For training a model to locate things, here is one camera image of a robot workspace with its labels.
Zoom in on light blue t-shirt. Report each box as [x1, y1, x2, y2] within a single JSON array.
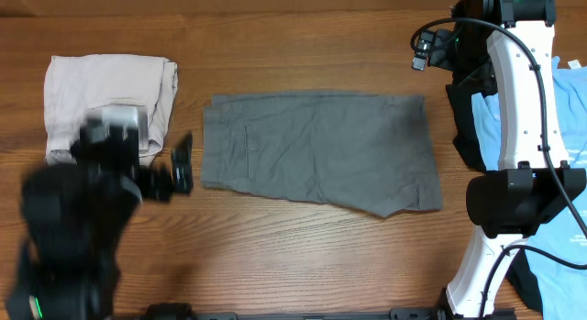
[[471, 56, 587, 320]]

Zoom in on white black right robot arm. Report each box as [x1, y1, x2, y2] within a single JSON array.
[[410, 0, 586, 319]]

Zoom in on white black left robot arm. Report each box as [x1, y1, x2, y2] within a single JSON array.
[[6, 122, 194, 320]]

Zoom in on beige shorts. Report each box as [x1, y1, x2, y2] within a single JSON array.
[[44, 54, 178, 166]]

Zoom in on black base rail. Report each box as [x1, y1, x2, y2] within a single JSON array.
[[141, 302, 519, 320]]

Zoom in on grey shorts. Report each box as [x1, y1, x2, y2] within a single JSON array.
[[201, 90, 443, 217]]

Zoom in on black garment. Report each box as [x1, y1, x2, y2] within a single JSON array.
[[446, 84, 543, 313]]

